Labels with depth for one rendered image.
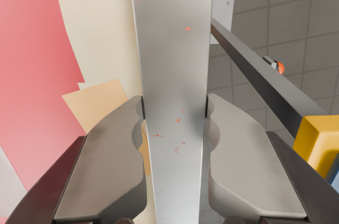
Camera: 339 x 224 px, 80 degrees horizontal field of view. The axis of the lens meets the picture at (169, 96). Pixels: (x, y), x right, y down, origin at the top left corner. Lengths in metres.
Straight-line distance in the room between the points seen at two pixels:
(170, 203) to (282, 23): 1.14
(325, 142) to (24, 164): 0.28
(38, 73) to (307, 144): 0.24
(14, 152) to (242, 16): 1.08
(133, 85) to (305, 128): 0.17
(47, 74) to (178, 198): 0.14
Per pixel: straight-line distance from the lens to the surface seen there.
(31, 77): 0.18
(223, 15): 1.13
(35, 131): 0.21
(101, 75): 0.16
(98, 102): 0.17
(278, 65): 0.52
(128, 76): 0.15
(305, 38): 1.33
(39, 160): 0.24
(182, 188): 0.17
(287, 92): 0.38
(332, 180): 0.25
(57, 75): 0.17
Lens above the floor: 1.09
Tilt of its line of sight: 61 degrees down
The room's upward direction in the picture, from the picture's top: 179 degrees counter-clockwise
